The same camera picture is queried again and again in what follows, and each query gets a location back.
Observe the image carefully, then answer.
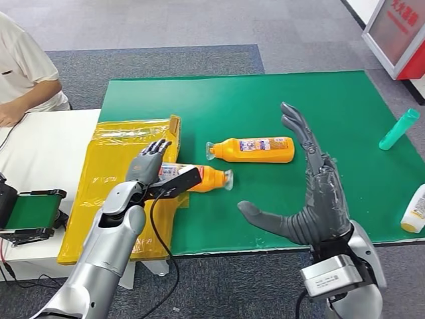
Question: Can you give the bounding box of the white table foot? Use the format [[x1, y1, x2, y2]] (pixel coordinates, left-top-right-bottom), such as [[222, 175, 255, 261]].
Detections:
[[118, 261, 170, 290]]

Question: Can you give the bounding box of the person's hand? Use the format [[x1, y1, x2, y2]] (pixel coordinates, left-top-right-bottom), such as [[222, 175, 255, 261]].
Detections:
[[0, 102, 26, 130]]

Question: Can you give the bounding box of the red and white sign stand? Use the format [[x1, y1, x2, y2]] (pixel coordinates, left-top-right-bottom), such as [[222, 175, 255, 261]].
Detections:
[[362, 0, 425, 81]]

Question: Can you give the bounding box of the green table mat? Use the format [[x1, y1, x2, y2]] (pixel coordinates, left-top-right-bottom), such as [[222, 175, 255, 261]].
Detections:
[[99, 70, 425, 257]]

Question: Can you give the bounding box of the thin black table cable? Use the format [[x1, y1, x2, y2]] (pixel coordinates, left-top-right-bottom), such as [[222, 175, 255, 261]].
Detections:
[[0, 112, 29, 151]]

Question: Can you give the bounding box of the small green conveyor belt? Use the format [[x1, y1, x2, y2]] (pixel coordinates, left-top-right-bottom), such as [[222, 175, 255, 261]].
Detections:
[[0, 189, 69, 247]]

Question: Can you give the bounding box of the person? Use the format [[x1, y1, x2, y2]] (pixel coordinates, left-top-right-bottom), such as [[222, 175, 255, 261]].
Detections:
[[0, 11, 71, 130]]

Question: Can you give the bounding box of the orange bottle with clear cap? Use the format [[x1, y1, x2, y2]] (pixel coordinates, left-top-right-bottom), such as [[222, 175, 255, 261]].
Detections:
[[206, 136, 295, 165], [158, 163, 234, 194]]

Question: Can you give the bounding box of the black device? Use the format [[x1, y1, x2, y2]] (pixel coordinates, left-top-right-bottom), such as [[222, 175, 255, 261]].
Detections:
[[0, 172, 18, 230]]

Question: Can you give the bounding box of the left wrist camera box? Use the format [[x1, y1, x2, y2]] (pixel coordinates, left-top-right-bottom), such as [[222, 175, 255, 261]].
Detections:
[[146, 166, 202, 201]]

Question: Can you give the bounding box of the teal plastic bottle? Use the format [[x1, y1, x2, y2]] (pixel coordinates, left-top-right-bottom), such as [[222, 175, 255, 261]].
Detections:
[[379, 108, 421, 152]]

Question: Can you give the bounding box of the black camera cable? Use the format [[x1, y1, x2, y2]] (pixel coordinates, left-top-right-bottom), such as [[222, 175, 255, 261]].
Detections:
[[295, 288, 310, 319], [139, 188, 181, 319]]

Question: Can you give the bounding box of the black right camera cable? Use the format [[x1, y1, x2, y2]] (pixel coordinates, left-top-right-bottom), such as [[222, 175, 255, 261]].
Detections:
[[295, 288, 310, 319]]

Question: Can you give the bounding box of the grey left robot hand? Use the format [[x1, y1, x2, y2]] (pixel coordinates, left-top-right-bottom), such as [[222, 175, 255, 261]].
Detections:
[[126, 139, 173, 186]]

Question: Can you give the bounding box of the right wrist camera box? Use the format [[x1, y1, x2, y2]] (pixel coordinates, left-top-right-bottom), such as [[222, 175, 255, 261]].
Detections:
[[300, 254, 365, 301]]

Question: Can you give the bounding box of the black left camera cable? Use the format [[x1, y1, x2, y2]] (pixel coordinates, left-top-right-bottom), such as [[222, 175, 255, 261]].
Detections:
[[139, 188, 181, 319]]

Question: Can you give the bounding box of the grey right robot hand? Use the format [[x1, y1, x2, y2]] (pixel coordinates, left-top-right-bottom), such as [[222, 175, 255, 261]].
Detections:
[[237, 102, 353, 247]]

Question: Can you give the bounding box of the white bottle with yellow cap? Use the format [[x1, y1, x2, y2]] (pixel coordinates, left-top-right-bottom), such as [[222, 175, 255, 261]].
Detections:
[[400, 183, 425, 234]]

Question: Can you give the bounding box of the yellow plastic-wrapped box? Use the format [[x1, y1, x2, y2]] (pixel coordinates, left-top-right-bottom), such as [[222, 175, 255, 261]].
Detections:
[[57, 115, 190, 266]]

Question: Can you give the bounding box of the black floor cable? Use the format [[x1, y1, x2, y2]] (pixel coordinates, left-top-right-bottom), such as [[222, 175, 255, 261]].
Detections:
[[0, 259, 63, 292]]

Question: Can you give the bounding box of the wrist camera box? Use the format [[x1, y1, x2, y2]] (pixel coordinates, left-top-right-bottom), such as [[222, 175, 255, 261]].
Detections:
[[300, 254, 365, 301], [146, 166, 202, 201]]

